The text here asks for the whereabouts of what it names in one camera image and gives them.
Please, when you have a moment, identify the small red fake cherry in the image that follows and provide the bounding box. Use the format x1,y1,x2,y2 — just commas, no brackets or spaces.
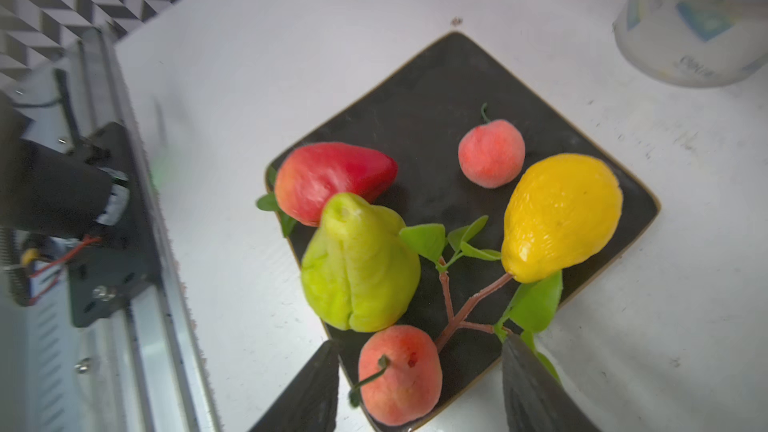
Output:
458,103,525,189

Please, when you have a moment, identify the black square mat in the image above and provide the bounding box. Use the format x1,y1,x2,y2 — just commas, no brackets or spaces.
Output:
265,32,661,431

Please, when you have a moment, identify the green fake fruit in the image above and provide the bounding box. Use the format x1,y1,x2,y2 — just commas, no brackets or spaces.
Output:
300,193,421,333

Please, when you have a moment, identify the red fake strawberry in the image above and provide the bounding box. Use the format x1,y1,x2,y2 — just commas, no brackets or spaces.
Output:
256,142,398,236

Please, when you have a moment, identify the small peach fake fruit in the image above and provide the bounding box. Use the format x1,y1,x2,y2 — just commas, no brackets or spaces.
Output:
348,325,443,426

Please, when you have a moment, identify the yellow fake lemon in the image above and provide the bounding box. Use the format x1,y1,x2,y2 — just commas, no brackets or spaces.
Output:
501,153,623,284

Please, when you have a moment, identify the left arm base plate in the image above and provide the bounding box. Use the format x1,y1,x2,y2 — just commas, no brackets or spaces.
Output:
68,122,161,328

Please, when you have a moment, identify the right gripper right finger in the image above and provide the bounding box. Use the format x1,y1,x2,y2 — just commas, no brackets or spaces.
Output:
501,334,598,432

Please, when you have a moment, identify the fake leafy twig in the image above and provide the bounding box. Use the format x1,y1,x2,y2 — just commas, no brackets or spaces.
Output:
400,216,564,395

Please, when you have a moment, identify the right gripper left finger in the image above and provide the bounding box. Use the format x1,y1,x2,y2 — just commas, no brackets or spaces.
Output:
251,340,339,432

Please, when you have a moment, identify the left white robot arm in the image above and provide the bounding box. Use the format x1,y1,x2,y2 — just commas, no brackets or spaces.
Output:
1,93,131,238

